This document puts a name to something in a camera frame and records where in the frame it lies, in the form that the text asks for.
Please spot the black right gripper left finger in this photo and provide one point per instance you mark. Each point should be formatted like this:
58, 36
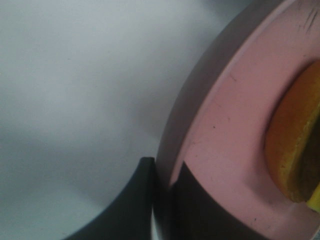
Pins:
129, 216

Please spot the burger with yellow cheese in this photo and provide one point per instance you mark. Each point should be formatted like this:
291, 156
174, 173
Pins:
292, 140

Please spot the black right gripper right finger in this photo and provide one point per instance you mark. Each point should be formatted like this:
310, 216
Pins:
197, 216

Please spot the pink plate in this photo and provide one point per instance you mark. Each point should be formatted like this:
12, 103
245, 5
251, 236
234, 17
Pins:
218, 122

